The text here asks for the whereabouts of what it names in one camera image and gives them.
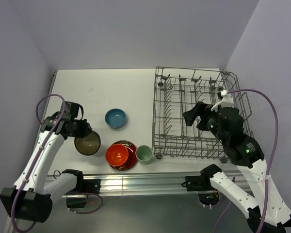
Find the dark teal floral bowl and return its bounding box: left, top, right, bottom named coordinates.
left=74, top=131, right=101, bottom=156

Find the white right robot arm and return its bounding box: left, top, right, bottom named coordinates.
left=182, top=101, right=291, bottom=233

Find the light blue ceramic bowl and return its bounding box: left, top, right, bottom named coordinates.
left=104, top=108, right=127, bottom=129

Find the orange bowl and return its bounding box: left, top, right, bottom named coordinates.
left=105, top=144, right=129, bottom=166

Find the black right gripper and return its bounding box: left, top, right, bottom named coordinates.
left=182, top=100, right=227, bottom=142

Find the pale green cup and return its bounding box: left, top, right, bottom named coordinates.
left=135, top=145, right=153, bottom=165

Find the red floral plate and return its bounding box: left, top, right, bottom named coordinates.
left=110, top=140, right=137, bottom=171

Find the grey wire dish rack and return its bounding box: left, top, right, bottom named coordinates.
left=152, top=67, right=255, bottom=162

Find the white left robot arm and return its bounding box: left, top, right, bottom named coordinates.
left=0, top=102, right=92, bottom=223

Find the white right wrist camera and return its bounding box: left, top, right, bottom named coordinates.
left=211, top=90, right=234, bottom=112

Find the aluminium frame rail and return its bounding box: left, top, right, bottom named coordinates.
left=13, top=169, right=258, bottom=199

